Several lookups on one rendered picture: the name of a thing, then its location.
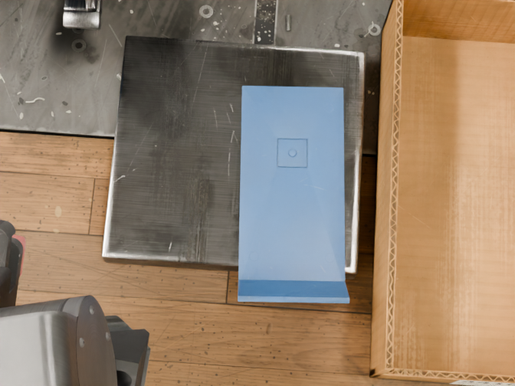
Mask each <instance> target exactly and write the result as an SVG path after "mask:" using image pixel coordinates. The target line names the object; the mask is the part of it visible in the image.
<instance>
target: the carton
mask: <svg viewBox="0 0 515 386"><path fill-rule="evenodd" d="M369 377H370V378H384V379H396V380H407V381H430V382H441V383H450V384H464V385H475V386H515V0H392V3H391V5H390V8H389V12H388V14H387V17H386V20H385V23H384V25H383V28H382V36H381V58H380V81H379V124H378V146H377V169H376V212H375V234H374V257H373V279H372V322H371V345H370V367H369Z"/></svg>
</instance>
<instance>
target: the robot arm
mask: <svg viewBox="0 0 515 386"><path fill-rule="evenodd" d="M15 232H16V231H15V227H14V226H13V225H12V224H11V223H10V222H8V221H3V220H0V386H145V381H146V373H147V368H148V364H149V355H150V350H151V348H150V347H149V346H148V341H149V332H147V331H146V330H145V329H131V328H130V327H129V326H128V325H127V324H126V323H125V322H124V321H123V320H122V319H121V318H120V317H119V316H105V315H104V313H103V310H102V308H101V306H100V304H99V303H98V301H97V300H96V299H95V298H94V297H93V296H91V295H88V296H78V297H72V298H67V299H57V300H51V301H46V302H40V303H31V304H25V305H20V306H16V305H15V303H16V297H17V291H18V281H19V277H20V276H21V275H22V269H23V263H24V258H25V245H26V243H25V238H24V237H22V236H18V235H15Z"/></svg>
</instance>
